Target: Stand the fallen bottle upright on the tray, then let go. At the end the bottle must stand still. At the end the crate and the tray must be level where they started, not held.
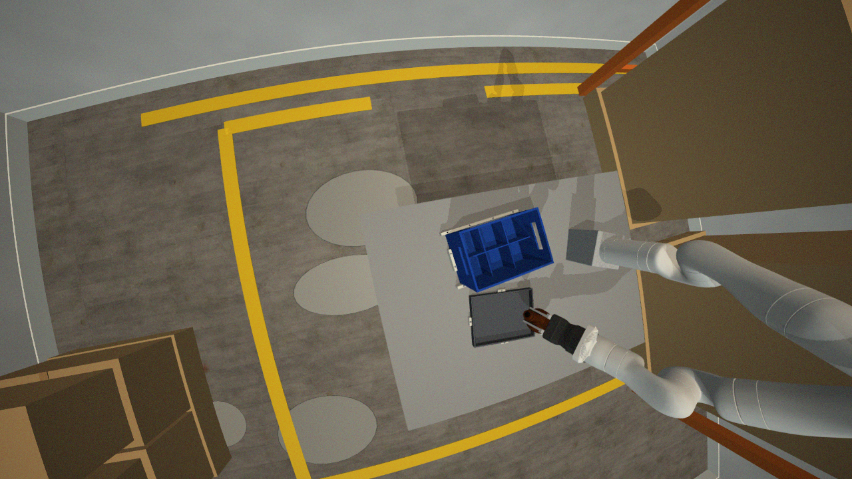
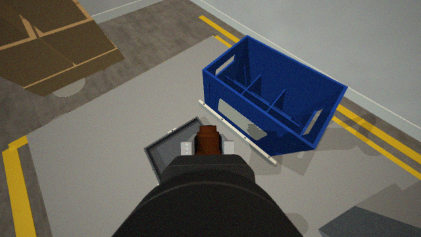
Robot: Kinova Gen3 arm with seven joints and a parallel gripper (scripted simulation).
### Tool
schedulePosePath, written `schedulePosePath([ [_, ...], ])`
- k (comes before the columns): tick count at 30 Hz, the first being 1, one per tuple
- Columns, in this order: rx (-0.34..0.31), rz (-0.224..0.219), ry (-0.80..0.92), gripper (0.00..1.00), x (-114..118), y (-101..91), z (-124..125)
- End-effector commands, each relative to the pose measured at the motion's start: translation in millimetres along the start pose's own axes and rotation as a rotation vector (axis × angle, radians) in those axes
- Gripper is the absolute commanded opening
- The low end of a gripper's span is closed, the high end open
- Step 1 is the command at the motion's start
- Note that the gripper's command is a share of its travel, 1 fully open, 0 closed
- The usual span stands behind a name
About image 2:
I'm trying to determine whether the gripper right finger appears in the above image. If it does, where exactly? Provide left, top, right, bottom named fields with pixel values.
left=219, top=134, right=235, bottom=155

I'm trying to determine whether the brown glass bottle with white label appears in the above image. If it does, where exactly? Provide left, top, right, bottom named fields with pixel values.
left=194, top=125, right=222, bottom=155

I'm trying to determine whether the blue divided crate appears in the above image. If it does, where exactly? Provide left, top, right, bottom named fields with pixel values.
left=202, top=35, right=348, bottom=156

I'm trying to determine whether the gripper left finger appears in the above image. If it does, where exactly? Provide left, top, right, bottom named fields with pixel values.
left=181, top=134, right=197, bottom=155

